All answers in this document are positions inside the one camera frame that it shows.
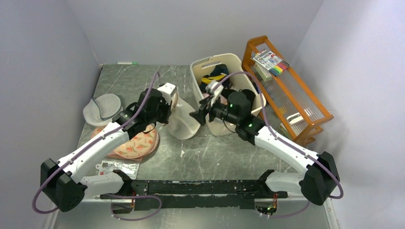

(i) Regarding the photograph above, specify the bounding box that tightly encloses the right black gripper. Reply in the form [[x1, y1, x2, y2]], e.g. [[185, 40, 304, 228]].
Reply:
[[190, 94, 239, 126]]

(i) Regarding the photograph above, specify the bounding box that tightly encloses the white mesh laundry bag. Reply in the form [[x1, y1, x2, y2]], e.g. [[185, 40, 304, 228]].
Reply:
[[167, 92, 201, 140]]

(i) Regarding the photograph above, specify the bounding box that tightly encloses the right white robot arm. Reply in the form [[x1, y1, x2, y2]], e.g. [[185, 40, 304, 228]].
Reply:
[[190, 91, 344, 206]]

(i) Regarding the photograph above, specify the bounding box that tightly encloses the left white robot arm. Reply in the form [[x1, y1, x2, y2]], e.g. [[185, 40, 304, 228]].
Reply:
[[40, 83, 176, 212]]

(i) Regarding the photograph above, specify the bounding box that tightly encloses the floral pink laundry bag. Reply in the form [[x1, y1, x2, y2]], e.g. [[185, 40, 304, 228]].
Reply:
[[107, 125, 160, 161]]

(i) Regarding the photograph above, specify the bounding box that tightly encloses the cream plastic laundry basket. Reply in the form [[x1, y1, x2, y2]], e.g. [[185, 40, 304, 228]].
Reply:
[[190, 53, 266, 141]]

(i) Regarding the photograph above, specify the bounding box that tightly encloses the black yellow garment in basket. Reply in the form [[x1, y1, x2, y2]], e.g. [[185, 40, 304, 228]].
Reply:
[[199, 64, 229, 93]]

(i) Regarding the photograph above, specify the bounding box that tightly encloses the green white marker pen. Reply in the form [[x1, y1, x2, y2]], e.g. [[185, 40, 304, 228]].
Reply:
[[117, 62, 138, 65]]

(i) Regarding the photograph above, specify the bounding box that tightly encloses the orange wooden rack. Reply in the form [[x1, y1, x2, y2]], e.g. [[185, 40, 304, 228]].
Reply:
[[242, 35, 333, 146]]

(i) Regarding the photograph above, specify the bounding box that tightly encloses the coloured marker pen pack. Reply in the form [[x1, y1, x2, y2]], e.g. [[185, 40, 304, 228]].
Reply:
[[252, 50, 290, 76]]

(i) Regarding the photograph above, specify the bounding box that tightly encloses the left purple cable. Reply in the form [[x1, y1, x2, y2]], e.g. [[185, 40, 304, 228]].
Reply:
[[32, 72, 161, 215]]

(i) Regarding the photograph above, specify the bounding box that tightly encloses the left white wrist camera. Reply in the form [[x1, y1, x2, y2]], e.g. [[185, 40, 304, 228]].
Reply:
[[157, 83, 177, 104]]

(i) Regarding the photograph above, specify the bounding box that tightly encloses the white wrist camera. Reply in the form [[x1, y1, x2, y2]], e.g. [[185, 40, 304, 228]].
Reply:
[[157, 83, 177, 104], [205, 80, 224, 103]]

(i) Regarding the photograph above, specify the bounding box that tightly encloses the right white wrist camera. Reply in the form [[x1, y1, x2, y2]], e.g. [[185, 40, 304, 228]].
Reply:
[[205, 80, 224, 103]]

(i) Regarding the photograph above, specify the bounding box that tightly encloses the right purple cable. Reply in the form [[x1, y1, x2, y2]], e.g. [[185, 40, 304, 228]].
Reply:
[[218, 72, 344, 200]]

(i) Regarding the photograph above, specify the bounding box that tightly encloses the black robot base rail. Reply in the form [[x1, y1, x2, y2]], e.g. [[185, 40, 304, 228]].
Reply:
[[101, 179, 288, 211]]

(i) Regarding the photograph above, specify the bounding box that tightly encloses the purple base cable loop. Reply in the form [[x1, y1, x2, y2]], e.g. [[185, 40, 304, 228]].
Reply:
[[110, 194, 163, 221]]

